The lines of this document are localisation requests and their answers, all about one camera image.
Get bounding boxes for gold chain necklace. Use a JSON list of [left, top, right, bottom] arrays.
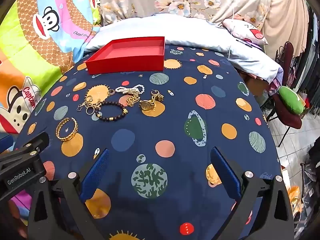
[[126, 92, 141, 107]]

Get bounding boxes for red shallow box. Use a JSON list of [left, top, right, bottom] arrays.
[[84, 36, 166, 75]]

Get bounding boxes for gold ring charm bracelet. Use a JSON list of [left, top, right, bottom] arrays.
[[77, 97, 101, 117]]

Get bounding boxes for thin white cord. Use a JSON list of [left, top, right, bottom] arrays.
[[228, 0, 236, 61]]

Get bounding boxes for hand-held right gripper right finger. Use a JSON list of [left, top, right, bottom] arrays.
[[210, 147, 296, 240]]

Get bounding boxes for black metal chair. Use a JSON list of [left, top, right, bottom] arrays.
[[262, 41, 304, 147]]

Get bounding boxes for white cartoon face pillow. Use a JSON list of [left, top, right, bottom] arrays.
[[222, 18, 268, 46]]

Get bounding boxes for colourful cartoon monkey blanket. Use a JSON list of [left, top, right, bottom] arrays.
[[0, 0, 102, 205]]

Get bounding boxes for navy planet print bedsheet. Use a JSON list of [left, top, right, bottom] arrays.
[[14, 44, 282, 240]]

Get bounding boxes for orange plastic bag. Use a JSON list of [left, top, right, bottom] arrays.
[[287, 185, 301, 212]]

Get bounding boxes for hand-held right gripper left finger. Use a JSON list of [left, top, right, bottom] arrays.
[[27, 148, 110, 240]]

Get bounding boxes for gold wrist watch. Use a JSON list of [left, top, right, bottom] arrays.
[[139, 99, 156, 111]]

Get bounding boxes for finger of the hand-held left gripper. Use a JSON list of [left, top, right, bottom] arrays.
[[23, 132, 50, 155]]

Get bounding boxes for green cushion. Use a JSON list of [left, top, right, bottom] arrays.
[[278, 86, 306, 115]]

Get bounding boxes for gold chain link bangle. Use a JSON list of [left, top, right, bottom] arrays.
[[55, 117, 79, 142]]

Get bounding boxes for dark bead bracelet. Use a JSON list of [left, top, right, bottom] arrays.
[[95, 101, 128, 122]]

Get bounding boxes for white pearl bracelet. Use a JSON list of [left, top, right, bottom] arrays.
[[115, 85, 145, 96]]

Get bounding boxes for beige curtain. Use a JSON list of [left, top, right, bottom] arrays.
[[260, 0, 312, 54]]

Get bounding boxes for hanging dark clothes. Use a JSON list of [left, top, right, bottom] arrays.
[[299, 2, 320, 108]]

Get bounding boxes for dark red seat cushion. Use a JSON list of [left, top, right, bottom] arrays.
[[273, 94, 302, 130]]

